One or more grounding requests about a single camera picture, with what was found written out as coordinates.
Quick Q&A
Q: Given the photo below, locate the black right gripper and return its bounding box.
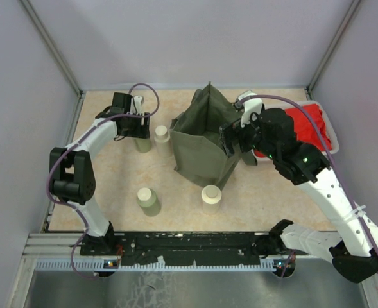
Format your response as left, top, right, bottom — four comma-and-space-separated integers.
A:
218, 111, 279, 161

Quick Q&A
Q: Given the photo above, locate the green bottle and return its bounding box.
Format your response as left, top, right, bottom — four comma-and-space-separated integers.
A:
137, 187, 161, 217
133, 138, 152, 153

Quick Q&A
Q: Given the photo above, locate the cream bottle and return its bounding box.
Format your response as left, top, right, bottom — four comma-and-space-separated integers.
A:
154, 125, 173, 158
201, 185, 222, 215

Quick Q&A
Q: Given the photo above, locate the green canvas bag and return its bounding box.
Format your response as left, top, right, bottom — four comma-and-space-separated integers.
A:
170, 84, 257, 189

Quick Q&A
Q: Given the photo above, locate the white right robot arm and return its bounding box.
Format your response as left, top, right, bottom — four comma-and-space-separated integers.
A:
219, 108, 378, 283

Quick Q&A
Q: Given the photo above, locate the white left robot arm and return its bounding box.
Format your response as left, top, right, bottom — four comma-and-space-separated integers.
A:
47, 92, 151, 255

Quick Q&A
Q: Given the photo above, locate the red cloth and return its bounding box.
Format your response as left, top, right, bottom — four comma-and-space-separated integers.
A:
253, 108, 329, 160

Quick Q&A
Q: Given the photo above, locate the white plastic basket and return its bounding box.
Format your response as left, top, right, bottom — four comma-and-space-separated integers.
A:
266, 101, 339, 155

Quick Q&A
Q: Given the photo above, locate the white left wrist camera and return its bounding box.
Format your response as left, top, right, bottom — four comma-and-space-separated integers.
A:
130, 96, 144, 114

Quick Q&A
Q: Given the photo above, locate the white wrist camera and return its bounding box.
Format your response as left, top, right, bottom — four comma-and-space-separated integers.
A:
234, 90, 263, 128
130, 96, 144, 114

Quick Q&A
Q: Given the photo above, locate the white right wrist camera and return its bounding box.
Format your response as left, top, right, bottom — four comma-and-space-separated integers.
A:
234, 90, 263, 128

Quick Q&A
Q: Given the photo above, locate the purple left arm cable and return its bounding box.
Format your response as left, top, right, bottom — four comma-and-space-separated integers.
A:
46, 83, 160, 280

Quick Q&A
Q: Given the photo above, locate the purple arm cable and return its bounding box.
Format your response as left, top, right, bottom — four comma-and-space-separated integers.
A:
46, 83, 160, 280
239, 93, 378, 285

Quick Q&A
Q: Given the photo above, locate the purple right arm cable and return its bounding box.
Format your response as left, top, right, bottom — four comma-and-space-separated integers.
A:
239, 93, 378, 285

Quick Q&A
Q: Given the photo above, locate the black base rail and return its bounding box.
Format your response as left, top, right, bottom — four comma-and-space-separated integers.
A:
80, 232, 289, 267

